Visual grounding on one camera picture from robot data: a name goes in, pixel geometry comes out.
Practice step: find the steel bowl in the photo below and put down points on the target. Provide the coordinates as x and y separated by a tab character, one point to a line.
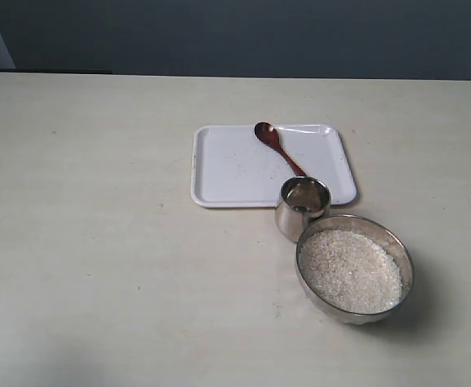
378	234

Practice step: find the white rectangular plastic tray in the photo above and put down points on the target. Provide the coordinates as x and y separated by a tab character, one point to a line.
231	168

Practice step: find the small steel cup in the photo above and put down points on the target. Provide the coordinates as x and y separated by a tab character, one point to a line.
302	200

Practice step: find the brown wooden spoon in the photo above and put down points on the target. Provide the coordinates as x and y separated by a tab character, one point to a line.
268	135

